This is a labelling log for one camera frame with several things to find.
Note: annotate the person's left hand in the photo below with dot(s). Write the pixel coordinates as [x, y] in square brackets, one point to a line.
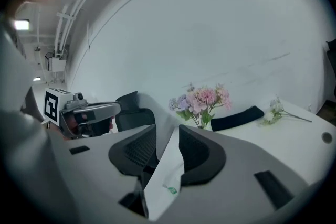
[71, 124]

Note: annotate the person's light grey shirt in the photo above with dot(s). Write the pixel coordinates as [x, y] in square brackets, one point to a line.
[23, 160]

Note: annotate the white flower sprig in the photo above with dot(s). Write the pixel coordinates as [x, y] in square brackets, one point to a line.
[275, 111]

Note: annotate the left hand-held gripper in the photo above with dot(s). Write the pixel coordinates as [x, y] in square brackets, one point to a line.
[53, 105]

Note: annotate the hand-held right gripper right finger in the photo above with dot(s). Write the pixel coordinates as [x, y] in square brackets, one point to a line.
[236, 165]

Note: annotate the pink purple flower bouquet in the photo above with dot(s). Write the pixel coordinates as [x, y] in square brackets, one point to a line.
[202, 102]

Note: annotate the white ceiling pipes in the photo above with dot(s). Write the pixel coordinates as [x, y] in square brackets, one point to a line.
[65, 26]

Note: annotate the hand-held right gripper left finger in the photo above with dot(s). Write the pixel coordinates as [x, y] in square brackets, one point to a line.
[86, 173]

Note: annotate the black curved pad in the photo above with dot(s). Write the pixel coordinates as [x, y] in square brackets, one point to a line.
[236, 118]

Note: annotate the white ceiling junction box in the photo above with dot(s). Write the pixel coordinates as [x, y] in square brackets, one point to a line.
[56, 63]

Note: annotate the rectangular ceiling light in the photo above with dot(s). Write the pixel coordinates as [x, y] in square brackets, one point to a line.
[21, 25]

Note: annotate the black mesh office chair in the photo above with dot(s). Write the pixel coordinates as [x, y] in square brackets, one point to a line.
[136, 118]

